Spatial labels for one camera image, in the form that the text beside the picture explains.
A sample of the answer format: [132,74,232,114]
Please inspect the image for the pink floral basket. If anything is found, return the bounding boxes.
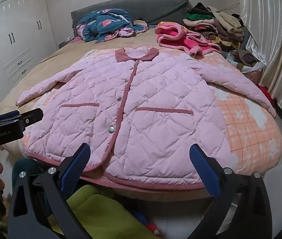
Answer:
[244,69,265,86]

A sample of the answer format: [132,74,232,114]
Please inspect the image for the pink quilted jacket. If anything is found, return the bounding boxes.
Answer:
[16,47,276,189]

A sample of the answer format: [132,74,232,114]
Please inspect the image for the green fleece cloth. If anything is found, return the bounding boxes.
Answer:
[48,184,161,239]

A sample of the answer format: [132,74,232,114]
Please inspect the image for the pile of folded clothes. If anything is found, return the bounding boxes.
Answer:
[183,2,246,53]

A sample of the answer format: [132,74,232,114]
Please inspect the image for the red slipper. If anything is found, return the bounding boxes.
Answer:
[144,223,167,239]

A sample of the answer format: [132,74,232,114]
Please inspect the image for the red bag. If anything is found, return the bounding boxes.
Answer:
[258,86,278,103]

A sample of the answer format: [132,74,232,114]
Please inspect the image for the blue flamingo print quilt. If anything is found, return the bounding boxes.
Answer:
[77,8,150,42]

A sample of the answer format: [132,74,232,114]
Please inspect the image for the white satin curtain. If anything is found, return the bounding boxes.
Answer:
[239,0,282,120]

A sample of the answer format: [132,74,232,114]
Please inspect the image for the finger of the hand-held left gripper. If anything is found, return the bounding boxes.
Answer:
[0,110,21,125]
[14,108,44,130]

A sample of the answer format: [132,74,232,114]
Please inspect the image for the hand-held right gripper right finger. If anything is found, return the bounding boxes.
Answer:
[189,143,272,239]

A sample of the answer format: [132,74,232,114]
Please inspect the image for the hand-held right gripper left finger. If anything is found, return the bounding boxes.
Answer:
[7,142,91,239]

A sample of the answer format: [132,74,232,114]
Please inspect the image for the white wardrobe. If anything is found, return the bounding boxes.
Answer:
[0,0,58,120]

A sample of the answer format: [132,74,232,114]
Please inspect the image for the orange checked blanket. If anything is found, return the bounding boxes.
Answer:
[19,47,282,192]

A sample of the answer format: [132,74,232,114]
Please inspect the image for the grey padded headboard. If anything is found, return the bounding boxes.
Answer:
[70,0,189,39]

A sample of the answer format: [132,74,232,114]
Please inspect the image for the pink fleece garment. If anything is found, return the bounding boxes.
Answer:
[154,21,222,56]

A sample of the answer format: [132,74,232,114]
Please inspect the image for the bag of clothes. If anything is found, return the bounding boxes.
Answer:
[227,48,266,74]

